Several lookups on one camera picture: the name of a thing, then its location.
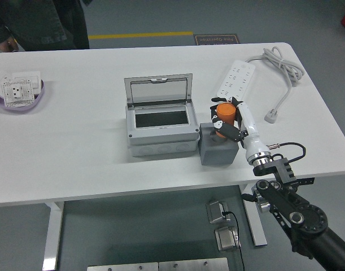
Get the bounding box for white switch plate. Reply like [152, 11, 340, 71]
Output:
[11, 71, 42, 94]

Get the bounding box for black floor cable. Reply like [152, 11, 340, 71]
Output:
[221, 210, 246, 271]

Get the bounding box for white cover plate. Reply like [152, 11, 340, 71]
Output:
[0, 69, 12, 95]

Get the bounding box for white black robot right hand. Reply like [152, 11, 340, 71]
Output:
[208, 97, 272, 166]

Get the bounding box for grey power cord with plug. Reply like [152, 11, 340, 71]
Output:
[244, 46, 305, 124]

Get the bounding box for dark floor sign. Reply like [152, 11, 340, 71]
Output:
[193, 33, 242, 46]

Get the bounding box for orange cylinder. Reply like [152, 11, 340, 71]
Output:
[216, 103, 237, 139]

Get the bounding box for white power strip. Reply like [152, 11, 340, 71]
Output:
[216, 59, 257, 106]

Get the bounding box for grey junction box hinged lid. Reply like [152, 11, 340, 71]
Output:
[124, 73, 200, 158]

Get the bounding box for metal base plate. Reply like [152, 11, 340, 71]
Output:
[86, 261, 159, 271]
[158, 257, 229, 271]

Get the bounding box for person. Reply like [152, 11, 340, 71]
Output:
[0, 0, 90, 53]

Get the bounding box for white socket module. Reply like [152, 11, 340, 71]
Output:
[1, 78, 35, 107]

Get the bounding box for metal floor socket box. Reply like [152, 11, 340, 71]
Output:
[214, 225, 242, 253]
[205, 199, 232, 225]

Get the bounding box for person's right hand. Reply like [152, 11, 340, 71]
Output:
[0, 38, 20, 53]

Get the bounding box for purple bowl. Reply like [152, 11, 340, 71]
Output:
[0, 79, 46, 113]

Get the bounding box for grey cube with round hole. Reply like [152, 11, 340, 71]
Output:
[199, 123, 239, 167]

